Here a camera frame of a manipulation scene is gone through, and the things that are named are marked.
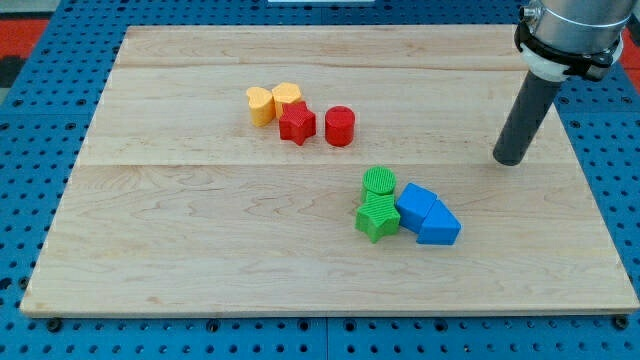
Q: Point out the red star block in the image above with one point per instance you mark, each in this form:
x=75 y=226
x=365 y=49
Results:
x=297 y=123

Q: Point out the blue cube block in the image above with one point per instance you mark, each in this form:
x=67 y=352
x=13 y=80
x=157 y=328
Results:
x=413 y=205

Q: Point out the light wooden board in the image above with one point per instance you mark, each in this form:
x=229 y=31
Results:
x=178 y=206

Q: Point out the blue triangular prism block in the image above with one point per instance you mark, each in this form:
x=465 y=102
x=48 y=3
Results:
x=440 y=227

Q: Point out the yellow hexagon block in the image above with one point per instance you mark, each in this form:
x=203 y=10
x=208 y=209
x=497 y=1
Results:
x=285 y=93

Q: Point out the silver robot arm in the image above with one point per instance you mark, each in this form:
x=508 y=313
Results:
x=558 y=39

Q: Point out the yellow heart block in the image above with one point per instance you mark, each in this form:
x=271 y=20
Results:
x=261 y=106

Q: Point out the red cylinder block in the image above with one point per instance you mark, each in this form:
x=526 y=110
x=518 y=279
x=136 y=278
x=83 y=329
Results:
x=339 y=126

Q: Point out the green cylinder block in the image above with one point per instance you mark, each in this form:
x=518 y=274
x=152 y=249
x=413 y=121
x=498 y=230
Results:
x=380 y=181

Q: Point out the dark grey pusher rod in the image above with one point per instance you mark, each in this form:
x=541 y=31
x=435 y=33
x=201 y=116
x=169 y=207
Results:
x=530 y=107

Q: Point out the green star block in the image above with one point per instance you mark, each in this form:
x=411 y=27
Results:
x=377 y=216

